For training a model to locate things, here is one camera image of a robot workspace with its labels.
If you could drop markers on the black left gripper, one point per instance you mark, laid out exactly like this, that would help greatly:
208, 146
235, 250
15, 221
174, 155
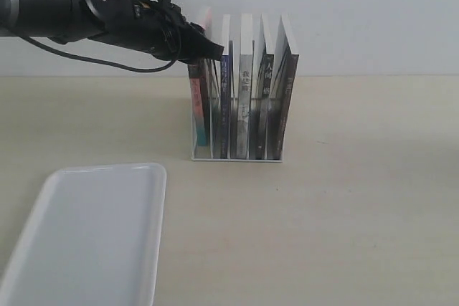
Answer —
151, 28

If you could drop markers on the pink teal cover book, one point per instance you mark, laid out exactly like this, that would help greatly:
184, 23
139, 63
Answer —
198, 78

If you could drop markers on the blue moon cover book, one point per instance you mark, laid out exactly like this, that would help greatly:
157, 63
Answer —
225, 87

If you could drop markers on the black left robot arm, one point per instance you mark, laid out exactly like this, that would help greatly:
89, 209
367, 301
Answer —
61, 21

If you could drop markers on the grey white spine book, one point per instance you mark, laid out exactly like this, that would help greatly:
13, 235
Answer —
243, 96

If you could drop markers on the black grey portrait book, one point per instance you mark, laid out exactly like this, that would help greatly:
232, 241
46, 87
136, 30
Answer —
264, 72

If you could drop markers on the dark brown gold-leaf book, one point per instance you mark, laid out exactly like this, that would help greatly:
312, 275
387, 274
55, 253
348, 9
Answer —
284, 72

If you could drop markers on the white plastic tray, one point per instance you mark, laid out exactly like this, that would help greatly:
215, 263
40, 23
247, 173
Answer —
92, 238

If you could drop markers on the white wire book rack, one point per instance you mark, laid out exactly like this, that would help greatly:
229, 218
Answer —
214, 118

